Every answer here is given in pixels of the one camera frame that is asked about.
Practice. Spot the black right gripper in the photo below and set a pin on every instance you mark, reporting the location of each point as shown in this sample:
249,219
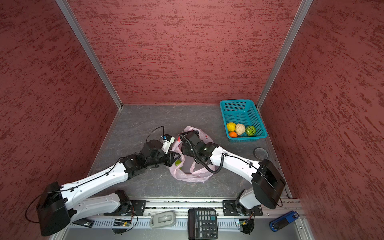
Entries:
184,149

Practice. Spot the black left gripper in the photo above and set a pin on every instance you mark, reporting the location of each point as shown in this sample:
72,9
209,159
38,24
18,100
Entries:
171,159

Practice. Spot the pink plastic bag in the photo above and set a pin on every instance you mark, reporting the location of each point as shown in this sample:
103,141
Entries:
185,168

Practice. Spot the orange fruit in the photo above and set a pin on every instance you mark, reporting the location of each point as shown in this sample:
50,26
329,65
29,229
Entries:
233,134

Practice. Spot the yellow fruit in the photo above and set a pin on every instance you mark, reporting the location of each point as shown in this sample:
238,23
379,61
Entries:
231,127

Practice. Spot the beige potato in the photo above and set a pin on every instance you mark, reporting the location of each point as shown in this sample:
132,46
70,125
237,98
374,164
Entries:
240,129

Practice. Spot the teal plastic perforated basket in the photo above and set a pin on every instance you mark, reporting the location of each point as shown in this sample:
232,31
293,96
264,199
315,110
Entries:
242,112

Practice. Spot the green fruit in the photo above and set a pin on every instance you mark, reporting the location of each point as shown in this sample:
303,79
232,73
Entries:
250,131

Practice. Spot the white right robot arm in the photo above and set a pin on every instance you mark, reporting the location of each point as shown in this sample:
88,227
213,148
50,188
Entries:
267,182

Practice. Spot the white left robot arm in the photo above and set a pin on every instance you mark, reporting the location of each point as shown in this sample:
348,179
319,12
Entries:
56,205

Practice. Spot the grey plastic device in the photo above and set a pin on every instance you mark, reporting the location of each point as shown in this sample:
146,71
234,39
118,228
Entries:
163,220

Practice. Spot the tape roll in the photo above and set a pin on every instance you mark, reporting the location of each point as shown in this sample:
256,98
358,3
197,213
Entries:
260,154

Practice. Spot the left circuit board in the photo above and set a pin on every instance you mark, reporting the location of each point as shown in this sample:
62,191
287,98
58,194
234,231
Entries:
122,223

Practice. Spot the circuit board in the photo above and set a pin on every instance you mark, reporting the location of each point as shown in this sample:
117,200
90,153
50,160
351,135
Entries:
122,223
246,226

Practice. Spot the black calculator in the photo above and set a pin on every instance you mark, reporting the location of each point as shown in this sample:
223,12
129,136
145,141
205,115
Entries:
202,224

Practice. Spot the black small device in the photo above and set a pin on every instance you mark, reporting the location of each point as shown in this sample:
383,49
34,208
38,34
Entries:
87,223

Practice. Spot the right circuit board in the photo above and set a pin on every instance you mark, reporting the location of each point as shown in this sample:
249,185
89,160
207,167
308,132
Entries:
246,226

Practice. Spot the blue black device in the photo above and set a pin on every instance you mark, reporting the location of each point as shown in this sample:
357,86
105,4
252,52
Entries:
283,221

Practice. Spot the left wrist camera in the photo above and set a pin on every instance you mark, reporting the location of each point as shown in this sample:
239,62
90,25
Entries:
157,148

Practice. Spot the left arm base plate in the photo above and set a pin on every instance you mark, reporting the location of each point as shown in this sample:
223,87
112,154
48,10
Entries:
130,208

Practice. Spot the aluminium front rail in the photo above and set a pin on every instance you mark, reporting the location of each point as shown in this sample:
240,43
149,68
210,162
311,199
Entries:
181,206

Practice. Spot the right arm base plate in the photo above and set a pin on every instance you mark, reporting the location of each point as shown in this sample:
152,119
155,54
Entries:
234,208

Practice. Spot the aluminium corner post left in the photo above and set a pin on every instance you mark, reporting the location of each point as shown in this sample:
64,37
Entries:
79,33

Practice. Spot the aluminium corner post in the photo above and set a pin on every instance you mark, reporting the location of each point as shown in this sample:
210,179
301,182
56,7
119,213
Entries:
291,35
79,33

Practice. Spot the aluminium corner post right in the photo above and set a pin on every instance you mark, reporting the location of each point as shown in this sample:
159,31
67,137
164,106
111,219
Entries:
291,35

